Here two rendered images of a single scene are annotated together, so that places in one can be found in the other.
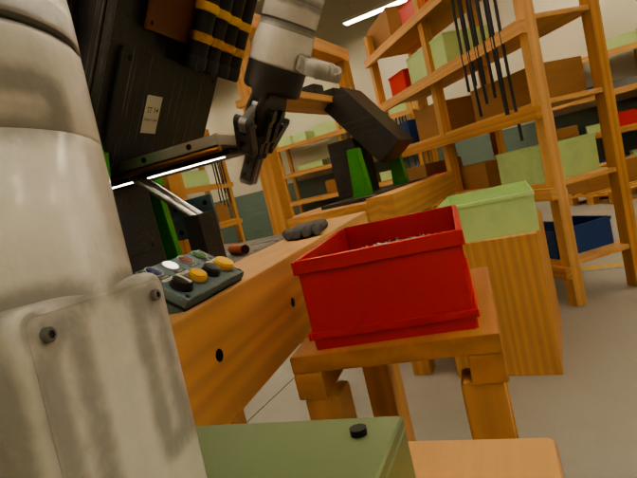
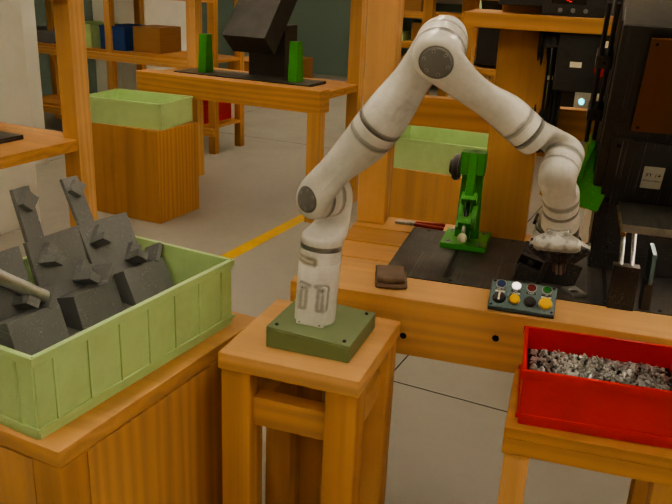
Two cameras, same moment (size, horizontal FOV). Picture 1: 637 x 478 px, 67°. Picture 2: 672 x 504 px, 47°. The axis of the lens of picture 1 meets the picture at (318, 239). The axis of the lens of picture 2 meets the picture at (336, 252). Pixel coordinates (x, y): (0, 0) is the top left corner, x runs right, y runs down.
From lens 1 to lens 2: 160 cm
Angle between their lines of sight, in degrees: 86
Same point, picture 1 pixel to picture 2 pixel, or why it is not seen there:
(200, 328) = (487, 320)
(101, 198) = (319, 275)
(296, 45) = (545, 223)
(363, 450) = (337, 341)
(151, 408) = (314, 303)
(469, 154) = not seen: outside the picture
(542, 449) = (354, 379)
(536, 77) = not seen: outside the picture
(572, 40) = not seen: outside the picture
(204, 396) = (472, 345)
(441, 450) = (361, 368)
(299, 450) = (342, 335)
